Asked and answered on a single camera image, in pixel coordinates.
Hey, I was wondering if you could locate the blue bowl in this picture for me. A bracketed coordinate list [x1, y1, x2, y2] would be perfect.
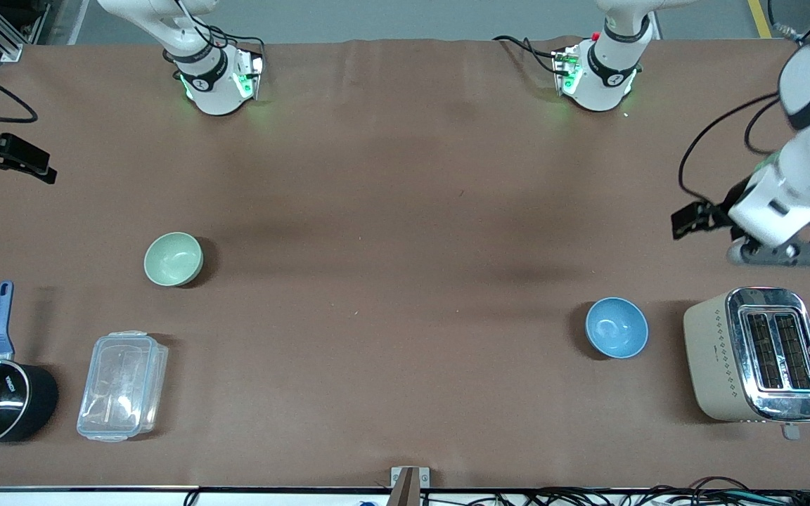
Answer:
[585, 297, 650, 360]

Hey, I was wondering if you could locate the pale green bowl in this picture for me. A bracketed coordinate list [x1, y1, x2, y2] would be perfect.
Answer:
[143, 232, 204, 287]

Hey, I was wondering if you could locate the beige chrome toaster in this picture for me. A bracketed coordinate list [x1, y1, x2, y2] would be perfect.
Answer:
[683, 286, 810, 441]

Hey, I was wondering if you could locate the clear plastic food container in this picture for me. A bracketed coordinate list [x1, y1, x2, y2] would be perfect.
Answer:
[76, 330, 169, 443]

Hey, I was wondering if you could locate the brown table mat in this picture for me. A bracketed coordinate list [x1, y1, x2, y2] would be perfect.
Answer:
[0, 37, 810, 491]

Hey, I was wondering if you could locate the black base cable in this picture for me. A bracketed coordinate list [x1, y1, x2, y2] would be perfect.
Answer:
[492, 34, 562, 75]
[179, 0, 266, 65]

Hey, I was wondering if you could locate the black saucepan blue handle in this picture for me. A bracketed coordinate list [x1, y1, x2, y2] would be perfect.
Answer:
[0, 281, 60, 448]

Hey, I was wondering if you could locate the black cable bundle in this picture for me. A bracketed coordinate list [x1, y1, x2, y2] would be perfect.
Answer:
[419, 476, 810, 506]

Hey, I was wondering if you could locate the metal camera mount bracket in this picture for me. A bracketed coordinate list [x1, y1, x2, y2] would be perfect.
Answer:
[389, 466, 432, 506]

